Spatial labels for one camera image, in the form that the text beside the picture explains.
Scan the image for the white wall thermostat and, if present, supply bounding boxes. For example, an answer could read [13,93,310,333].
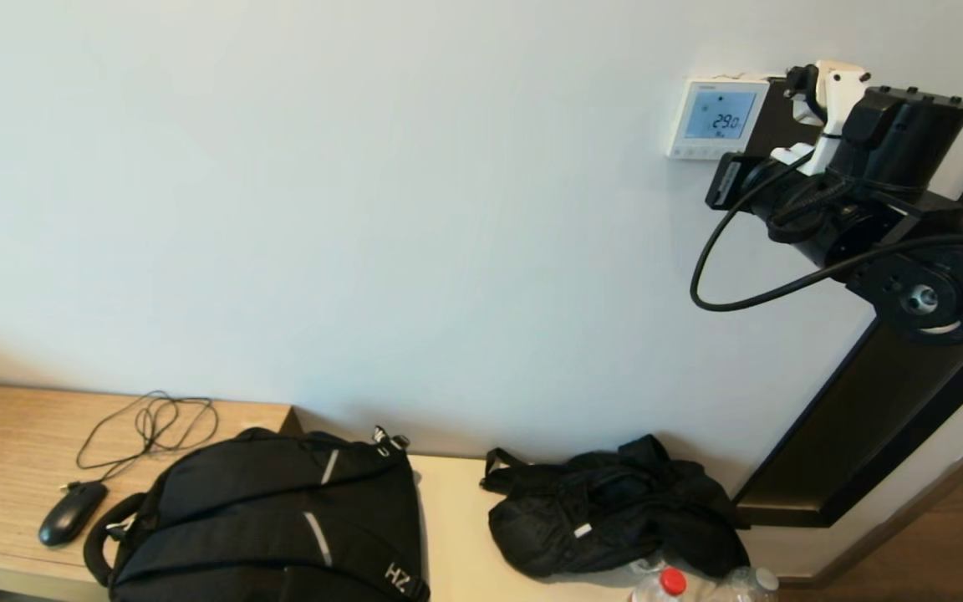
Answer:
[667,78,771,161]

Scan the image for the crumpled black nylon bag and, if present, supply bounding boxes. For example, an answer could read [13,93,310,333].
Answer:
[480,434,752,580]

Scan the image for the brown wooden baseboard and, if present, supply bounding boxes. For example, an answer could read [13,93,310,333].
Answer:
[782,408,963,588]

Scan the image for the red cap water bottle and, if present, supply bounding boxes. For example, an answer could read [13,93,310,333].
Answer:
[630,566,690,602]

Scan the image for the white cap plastic bottle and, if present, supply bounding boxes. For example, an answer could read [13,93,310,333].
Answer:
[706,565,781,602]

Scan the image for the black backpack with HZ print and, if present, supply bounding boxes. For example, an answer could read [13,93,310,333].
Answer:
[84,426,432,602]

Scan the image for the black computer mouse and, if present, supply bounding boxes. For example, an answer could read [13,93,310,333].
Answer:
[38,481,110,548]

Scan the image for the black wall switch panel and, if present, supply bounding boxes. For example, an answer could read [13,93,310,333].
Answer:
[753,78,825,160]

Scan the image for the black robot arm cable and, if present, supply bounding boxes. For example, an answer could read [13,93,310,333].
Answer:
[690,65,963,313]

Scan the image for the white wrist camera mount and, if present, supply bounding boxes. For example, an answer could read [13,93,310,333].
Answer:
[770,60,873,176]

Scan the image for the dark brown door frame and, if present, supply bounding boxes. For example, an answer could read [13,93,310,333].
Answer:
[732,113,963,529]

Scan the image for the thin black mouse cable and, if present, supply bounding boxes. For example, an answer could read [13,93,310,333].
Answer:
[76,390,221,486]

